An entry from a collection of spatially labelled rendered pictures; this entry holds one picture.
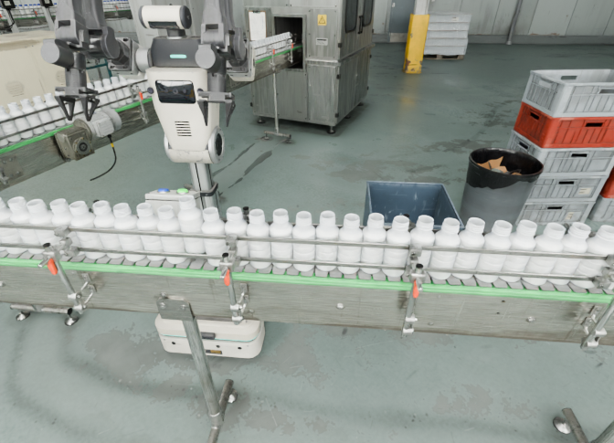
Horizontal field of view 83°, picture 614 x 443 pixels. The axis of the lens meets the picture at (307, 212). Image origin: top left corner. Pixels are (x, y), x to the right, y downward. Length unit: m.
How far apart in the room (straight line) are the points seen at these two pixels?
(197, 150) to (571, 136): 2.50
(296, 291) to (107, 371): 1.42
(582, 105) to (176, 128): 2.53
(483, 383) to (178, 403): 1.47
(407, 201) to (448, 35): 8.83
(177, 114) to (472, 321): 1.23
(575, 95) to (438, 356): 1.88
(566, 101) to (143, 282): 2.66
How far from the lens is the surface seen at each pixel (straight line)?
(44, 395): 2.27
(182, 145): 1.53
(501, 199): 2.63
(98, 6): 1.52
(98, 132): 2.27
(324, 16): 4.38
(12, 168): 2.22
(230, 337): 1.84
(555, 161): 3.10
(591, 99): 3.03
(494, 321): 1.10
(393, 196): 1.54
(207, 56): 1.10
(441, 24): 10.14
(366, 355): 2.02
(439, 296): 0.99
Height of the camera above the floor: 1.65
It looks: 33 degrees down
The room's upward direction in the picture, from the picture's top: straight up
